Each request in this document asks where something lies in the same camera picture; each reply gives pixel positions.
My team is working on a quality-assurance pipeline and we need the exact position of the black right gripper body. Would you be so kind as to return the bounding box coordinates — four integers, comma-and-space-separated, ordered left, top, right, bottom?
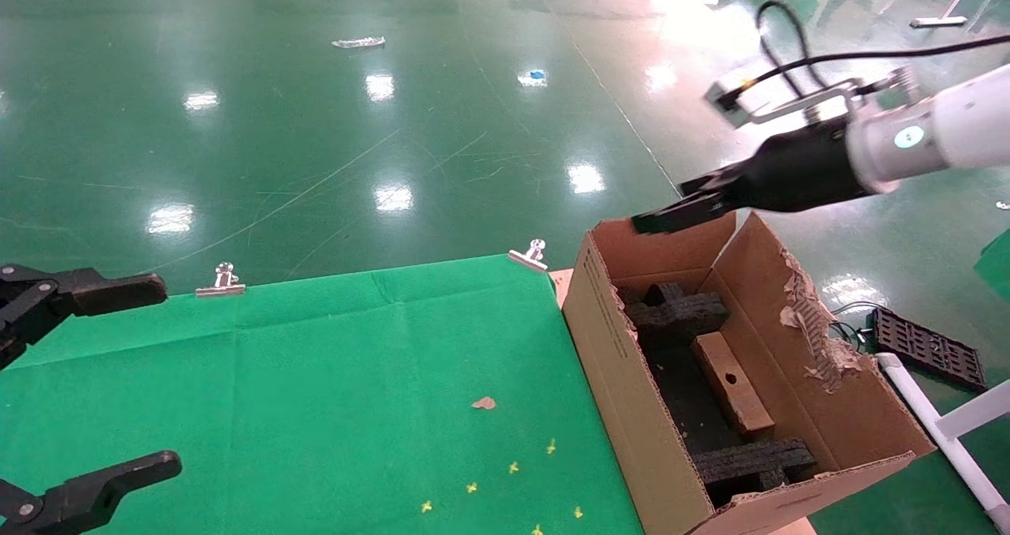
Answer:
730, 117, 873, 214

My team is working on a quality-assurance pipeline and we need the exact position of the large open cardboard carton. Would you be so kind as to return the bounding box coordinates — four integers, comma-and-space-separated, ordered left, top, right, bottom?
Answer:
561, 211, 937, 535

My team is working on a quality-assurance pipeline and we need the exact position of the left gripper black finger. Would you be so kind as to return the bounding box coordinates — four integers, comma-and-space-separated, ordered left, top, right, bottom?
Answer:
0, 451, 183, 535
0, 264, 169, 371

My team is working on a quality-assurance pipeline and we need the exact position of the white pipe frame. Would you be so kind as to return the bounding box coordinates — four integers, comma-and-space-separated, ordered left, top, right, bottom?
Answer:
874, 351, 1010, 535

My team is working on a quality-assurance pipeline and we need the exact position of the white metal stand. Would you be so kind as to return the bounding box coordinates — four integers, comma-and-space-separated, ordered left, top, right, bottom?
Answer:
909, 0, 1010, 36

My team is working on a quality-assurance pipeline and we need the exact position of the black plastic grid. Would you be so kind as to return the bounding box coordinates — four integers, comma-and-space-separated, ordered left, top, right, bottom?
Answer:
870, 305, 988, 395

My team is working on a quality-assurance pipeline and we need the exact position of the black foam carton liner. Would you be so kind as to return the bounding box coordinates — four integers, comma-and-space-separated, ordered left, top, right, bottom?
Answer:
634, 326, 760, 458

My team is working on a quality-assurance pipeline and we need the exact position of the green table cloth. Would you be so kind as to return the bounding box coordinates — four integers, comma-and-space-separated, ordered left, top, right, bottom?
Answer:
0, 253, 646, 535

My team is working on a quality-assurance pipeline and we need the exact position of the grey metal camera bracket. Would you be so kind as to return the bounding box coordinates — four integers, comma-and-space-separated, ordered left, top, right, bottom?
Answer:
742, 77, 869, 127

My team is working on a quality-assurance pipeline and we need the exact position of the thick black braided cable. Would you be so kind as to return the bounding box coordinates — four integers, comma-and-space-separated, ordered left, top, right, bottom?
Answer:
755, 0, 828, 92

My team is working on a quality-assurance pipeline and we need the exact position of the dark smooth cable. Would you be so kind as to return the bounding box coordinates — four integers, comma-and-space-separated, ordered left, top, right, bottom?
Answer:
740, 35, 1010, 92

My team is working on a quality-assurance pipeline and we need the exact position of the silver binder clip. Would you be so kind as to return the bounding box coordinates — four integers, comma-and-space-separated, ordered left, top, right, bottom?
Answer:
195, 261, 246, 298
507, 238, 550, 274

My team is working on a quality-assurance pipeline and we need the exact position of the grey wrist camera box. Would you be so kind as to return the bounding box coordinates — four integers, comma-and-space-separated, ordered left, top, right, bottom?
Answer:
704, 57, 780, 130

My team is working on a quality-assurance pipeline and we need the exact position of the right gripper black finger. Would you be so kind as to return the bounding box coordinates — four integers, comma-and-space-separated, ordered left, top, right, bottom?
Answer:
679, 167, 743, 198
630, 190, 740, 237

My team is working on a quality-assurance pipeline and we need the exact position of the thin floor cable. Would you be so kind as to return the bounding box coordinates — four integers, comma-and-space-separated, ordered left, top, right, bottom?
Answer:
827, 301, 878, 352

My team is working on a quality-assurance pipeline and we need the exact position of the small cardboard box with hole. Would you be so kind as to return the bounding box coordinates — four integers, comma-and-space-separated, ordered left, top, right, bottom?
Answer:
691, 331, 776, 440

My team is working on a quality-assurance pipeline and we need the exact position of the silver cable connector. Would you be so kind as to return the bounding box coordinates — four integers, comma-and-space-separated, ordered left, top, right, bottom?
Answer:
862, 65, 922, 100

